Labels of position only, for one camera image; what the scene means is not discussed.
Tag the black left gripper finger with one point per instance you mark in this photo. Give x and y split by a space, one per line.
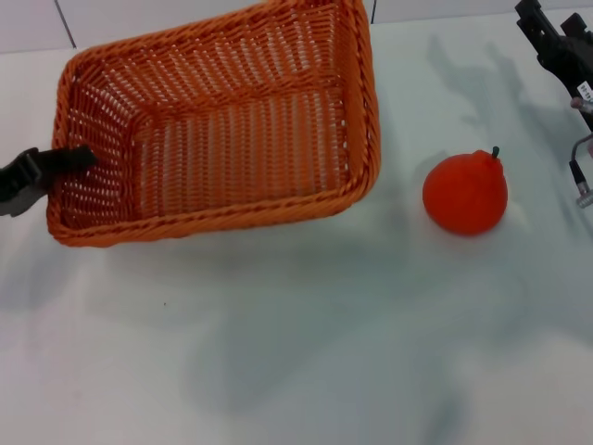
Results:
18 206
60 161

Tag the orange woven rectangular basket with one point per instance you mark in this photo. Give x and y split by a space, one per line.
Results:
231 153

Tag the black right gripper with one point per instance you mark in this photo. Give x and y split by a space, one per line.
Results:
567 62

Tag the orange toy fruit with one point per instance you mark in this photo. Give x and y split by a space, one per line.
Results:
463 199

